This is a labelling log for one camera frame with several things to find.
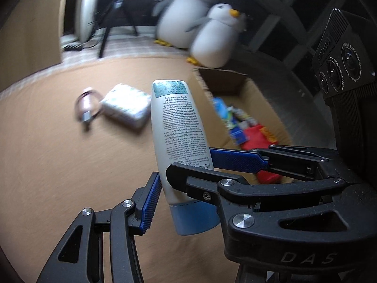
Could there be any light wooden board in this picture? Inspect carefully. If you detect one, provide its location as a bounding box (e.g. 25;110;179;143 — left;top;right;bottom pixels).
0;0;74;89

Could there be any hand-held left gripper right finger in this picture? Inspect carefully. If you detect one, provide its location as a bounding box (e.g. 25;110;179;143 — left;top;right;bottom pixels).
236;267;295;283

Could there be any white bottle with blue cap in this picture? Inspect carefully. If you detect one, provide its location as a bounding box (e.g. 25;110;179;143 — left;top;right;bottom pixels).
151;79;221;236

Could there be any large penguin plush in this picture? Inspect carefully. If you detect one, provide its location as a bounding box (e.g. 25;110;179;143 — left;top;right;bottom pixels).
152;0;221;49

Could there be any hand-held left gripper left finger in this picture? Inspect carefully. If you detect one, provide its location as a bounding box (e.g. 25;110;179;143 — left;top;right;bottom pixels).
35;171;162;283

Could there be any black tripod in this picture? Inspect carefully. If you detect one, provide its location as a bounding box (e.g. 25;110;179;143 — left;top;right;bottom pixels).
98;0;140;58

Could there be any small penguin plush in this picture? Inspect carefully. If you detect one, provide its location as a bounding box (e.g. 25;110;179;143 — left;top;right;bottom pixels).
186;4;247;68

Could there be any dark shelf unit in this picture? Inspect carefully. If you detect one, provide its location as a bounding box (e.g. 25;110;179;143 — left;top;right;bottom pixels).
236;0;377;95

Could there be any white printed tissue pack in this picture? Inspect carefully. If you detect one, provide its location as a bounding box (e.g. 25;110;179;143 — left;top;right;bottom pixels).
99;83;152;129

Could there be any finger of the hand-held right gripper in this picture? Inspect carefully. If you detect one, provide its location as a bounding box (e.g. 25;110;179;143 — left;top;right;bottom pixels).
210;145;330;183
166;162;377;269

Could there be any cardboard box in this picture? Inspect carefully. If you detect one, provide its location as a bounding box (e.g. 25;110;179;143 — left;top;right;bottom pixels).
193;67;293;185

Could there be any pink cylindrical device with cord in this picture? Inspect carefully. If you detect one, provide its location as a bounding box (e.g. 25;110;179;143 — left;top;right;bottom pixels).
75;87;104;131

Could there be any red pouch with gold print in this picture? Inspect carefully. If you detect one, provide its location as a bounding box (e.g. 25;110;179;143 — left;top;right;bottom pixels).
242;125;284;184

